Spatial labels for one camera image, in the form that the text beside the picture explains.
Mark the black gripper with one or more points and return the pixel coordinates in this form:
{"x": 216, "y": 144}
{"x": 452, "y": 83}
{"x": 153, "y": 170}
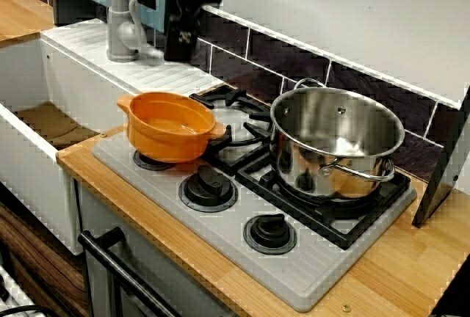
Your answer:
{"x": 180, "y": 47}

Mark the stainless steel pot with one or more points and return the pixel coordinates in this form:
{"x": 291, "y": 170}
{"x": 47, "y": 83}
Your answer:
{"x": 293, "y": 163}

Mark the orange plastic pot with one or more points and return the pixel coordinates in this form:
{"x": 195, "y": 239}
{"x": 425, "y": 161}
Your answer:
{"x": 165, "y": 148}

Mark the black stove knob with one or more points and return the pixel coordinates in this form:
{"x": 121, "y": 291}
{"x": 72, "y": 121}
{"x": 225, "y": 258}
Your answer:
{"x": 147, "y": 161}
{"x": 207, "y": 188}
{"x": 270, "y": 232}

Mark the grey stove top plate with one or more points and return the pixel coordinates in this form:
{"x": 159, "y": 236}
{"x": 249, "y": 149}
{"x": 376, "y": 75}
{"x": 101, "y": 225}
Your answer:
{"x": 293, "y": 273}

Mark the grey toy faucet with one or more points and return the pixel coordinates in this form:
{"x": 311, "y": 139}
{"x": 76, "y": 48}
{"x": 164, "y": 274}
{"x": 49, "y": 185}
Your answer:
{"x": 119, "y": 38}

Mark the black burner grate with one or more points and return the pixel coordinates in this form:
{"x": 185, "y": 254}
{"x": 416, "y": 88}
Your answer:
{"x": 330, "y": 218}
{"x": 235, "y": 95}

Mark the dark tile backsplash panel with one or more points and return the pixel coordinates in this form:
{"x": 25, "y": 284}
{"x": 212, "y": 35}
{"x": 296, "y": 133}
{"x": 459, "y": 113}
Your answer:
{"x": 293, "y": 60}

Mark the white toy sink basin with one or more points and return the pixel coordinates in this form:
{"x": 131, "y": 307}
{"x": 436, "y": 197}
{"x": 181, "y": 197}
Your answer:
{"x": 36, "y": 75}

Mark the brown cardboard sheet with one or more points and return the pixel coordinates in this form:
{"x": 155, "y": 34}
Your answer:
{"x": 47, "y": 122}

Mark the light wooden countertop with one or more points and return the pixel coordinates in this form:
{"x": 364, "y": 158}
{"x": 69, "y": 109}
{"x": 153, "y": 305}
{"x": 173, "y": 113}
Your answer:
{"x": 404, "y": 258}
{"x": 22, "y": 12}

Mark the white oven door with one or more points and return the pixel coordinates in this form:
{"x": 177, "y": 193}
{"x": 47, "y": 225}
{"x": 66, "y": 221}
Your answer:
{"x": 176, "y": 280}

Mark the black side panel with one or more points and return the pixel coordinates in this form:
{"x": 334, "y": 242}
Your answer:
{"x": 448, "y": 155}

